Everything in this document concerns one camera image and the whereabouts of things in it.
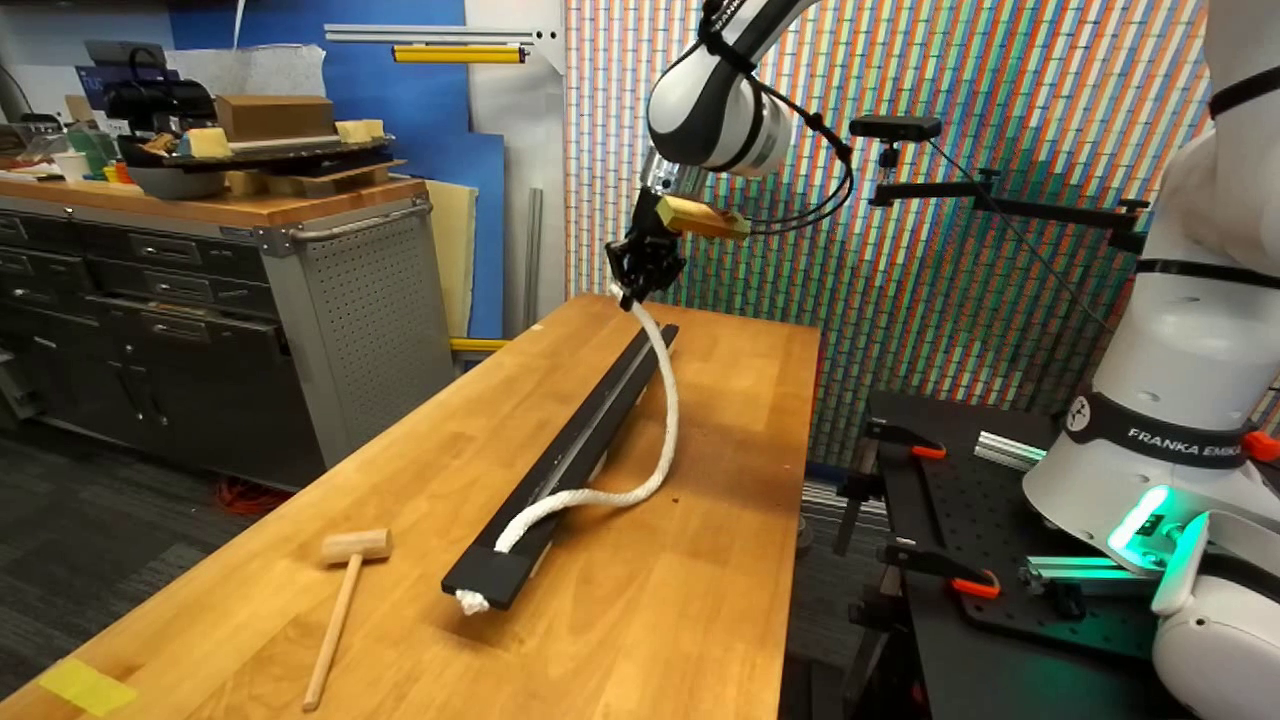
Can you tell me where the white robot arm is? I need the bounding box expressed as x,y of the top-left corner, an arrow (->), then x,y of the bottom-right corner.
609,0 -> 1280,720

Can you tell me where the wooden box on cabinet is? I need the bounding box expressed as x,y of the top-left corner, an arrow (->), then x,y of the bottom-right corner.
218,96 -> 334,140

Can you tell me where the yellow tape square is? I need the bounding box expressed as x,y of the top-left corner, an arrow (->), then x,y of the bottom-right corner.
35,654 -> 135,717

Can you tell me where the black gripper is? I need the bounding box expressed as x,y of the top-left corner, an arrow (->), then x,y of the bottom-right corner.
605,186 -> 684,306

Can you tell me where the long black strip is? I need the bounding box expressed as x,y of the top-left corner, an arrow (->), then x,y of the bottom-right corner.
439,322 -> 680,616

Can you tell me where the grey perforated metal cabinet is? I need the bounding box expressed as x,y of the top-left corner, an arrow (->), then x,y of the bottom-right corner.
0,181 -> 452,486

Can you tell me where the small wooden mallet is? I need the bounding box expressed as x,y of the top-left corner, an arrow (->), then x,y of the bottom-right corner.
300,529 -> 391,710

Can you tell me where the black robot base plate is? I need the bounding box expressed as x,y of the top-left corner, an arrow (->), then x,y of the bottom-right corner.
869,391 -> 1194,720

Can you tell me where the white rope string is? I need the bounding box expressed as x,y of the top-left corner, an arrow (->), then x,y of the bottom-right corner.
452,279 -> 684,620

